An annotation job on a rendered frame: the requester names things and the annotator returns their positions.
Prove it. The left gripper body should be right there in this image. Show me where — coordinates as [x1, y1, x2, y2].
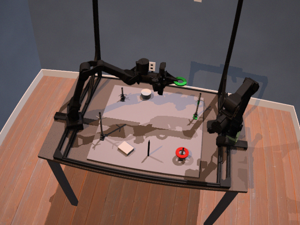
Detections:
[216, 123, 232, 147]

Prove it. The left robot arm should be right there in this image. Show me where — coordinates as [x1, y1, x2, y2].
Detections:
[207, 77, 259, 139]

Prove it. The red flat disc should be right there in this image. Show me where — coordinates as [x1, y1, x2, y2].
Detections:
[176, 147, 189, 158]

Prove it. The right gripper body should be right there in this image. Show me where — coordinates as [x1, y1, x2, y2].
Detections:
[148, 62, 166, 95]

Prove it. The beige short cylinder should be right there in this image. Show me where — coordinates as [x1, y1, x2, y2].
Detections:
[141, 89, 151, 99]

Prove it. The green ring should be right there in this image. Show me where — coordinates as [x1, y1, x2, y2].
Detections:
[173, 77, 187, 86]

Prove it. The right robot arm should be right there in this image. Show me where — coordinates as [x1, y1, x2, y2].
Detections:
[67, 58, 161, 124]

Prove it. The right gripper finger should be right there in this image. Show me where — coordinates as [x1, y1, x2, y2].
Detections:
[164, 80, 174, 88]
[165, 71, 178, 81]

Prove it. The tall brown post with crossbar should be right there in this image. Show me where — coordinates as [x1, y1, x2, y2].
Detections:
[96, 112, 106, 141]

